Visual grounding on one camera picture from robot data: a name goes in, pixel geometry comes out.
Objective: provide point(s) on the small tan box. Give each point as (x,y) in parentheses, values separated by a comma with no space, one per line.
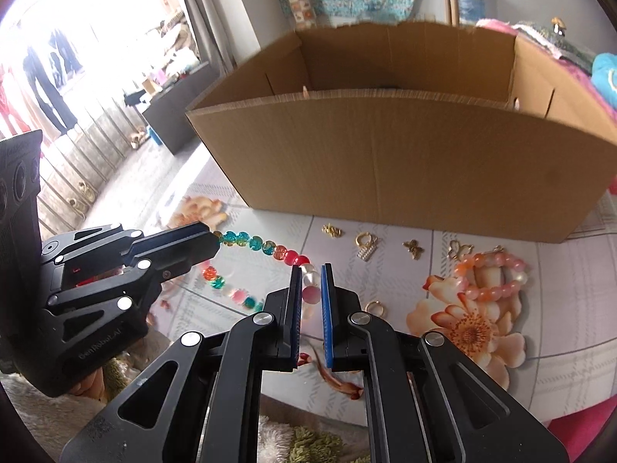
(150,86)

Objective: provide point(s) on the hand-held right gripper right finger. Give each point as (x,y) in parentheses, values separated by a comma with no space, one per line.
(328,318)

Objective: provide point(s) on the red hanging garment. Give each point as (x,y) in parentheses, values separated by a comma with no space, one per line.
(12,106)

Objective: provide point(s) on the green shaggy rug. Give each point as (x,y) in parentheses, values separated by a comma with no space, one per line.
(313,446)

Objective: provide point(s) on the solid gold butterfly charm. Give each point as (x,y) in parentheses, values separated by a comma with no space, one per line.
(413,246)

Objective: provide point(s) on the gold butterfly outline charm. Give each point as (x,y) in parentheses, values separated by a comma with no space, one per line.
(450,250)

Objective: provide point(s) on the beige sandals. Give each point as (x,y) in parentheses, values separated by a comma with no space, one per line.
(137,140)

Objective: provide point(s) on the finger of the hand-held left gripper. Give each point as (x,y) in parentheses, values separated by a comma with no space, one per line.
(183,251)
(96,238)

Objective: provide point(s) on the gold dangle earring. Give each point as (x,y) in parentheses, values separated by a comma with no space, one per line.
(497,251)

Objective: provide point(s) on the small black device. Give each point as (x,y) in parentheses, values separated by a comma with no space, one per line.
(134,97)

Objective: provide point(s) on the dark hanging trousers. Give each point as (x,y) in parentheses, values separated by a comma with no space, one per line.
(48,87)

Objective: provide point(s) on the blue cartoon blanket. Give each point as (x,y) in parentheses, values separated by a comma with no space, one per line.
(605,77)

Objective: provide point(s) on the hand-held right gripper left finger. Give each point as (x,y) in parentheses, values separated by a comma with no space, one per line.
(295,318)

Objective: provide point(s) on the flower patterned tall roll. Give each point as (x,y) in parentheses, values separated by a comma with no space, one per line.
(299,2)

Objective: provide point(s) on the pile of folded fabrics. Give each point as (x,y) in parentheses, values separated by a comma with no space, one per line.
(181,43)

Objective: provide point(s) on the gold flower earring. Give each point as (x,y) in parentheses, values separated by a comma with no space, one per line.
(332,230)

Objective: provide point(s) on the blue water jug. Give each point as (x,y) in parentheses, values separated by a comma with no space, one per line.
(471,2)

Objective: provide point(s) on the brown cardboard box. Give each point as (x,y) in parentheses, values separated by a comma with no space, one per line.
(385,154)

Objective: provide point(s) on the grey green lace cloth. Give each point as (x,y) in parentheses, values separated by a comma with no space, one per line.
(544,33)

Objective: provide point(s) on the dark grey low cabinet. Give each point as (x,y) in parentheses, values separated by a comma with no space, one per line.
(178,115)

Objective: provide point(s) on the grey curtain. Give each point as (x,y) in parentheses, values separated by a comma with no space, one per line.
(202,9)

